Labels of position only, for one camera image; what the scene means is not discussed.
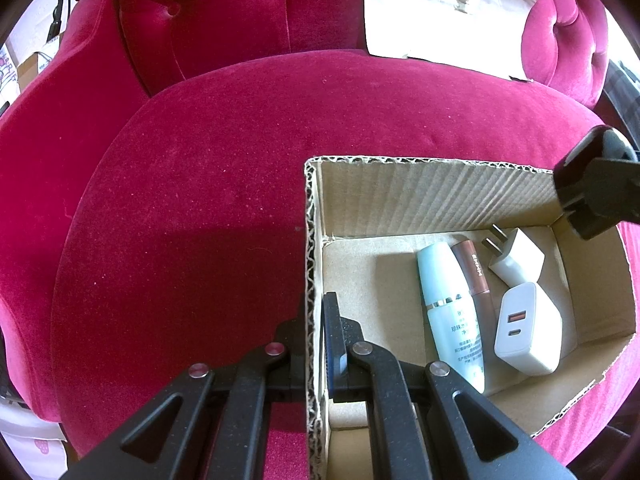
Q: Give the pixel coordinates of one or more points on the small white plug charger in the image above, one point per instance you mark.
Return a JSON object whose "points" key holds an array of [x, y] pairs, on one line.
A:
{"points": [[520, 260]]}

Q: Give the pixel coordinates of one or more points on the brown cardboard box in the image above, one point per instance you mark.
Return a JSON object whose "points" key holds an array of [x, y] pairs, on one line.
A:
{"points": [[450, 195]]}

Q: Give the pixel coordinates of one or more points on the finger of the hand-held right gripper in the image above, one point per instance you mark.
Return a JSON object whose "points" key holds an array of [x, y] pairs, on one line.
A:
{"points": [[602, 210]]}

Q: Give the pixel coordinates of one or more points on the brown lip gloss tube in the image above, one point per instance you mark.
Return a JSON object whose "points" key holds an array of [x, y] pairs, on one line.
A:
{"points": [[471, 265]]}

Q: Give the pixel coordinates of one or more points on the white paper sheet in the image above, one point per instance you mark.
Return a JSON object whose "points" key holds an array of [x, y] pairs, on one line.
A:
{"points": [[450, 10]]}

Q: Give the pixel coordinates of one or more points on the small cardboard carton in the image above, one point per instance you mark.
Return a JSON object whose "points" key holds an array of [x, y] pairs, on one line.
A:
{"points": [[35, 67]]}

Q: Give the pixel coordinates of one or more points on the pale blue lotion bottle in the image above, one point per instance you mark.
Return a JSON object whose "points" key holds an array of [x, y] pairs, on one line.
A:
{"points": [[447, 310]]}

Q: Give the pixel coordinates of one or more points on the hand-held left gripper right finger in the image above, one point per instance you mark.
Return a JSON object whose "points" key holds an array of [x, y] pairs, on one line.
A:
{"points": [[334, 340]]}

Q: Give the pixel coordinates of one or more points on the white printed packet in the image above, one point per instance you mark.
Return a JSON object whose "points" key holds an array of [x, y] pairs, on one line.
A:
{"points": [[30, 437]]}

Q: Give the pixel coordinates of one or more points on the large white plug charger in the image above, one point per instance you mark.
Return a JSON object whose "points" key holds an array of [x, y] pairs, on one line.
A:
{"points": [[530, 330]]}

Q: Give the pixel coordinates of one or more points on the red velvet sofa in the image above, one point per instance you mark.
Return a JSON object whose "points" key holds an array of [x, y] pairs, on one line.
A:
{"points": [[200, 185]]}

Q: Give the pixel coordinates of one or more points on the dark plaid cloth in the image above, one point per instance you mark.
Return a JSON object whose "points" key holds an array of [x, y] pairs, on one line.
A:
{"points": [[620, 92]]}

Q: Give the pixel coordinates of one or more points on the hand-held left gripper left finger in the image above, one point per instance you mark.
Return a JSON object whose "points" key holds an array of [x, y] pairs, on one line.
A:
{"points": [[292, 357]]}

